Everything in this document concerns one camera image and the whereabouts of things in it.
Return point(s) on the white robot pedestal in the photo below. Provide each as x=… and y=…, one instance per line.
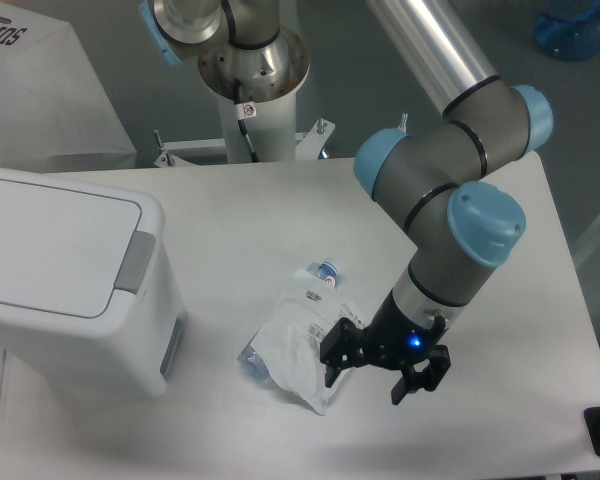
x=257, y=120

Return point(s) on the white trash can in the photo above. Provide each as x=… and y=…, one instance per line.
x=87, y=292

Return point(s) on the blue water jug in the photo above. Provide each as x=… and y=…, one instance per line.
x=568, y=30

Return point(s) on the white plastic pouch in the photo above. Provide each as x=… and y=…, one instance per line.
x=289, y=340

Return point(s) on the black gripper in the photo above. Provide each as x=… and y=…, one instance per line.
x=392, y=341

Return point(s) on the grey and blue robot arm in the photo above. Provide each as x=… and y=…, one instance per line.
x=433, y=188

